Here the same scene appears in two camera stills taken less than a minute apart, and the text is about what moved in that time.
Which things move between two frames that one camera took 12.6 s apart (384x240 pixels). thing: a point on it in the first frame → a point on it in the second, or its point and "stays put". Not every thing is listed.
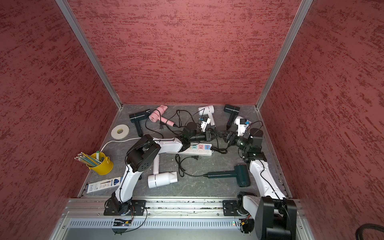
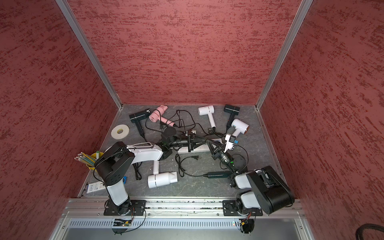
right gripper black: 229,135 → 216,155
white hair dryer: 208,110 stays put
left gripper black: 208,136 → 189,143
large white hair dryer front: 159,179 stays put
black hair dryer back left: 135,117 stays put
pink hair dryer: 156,115 stays put
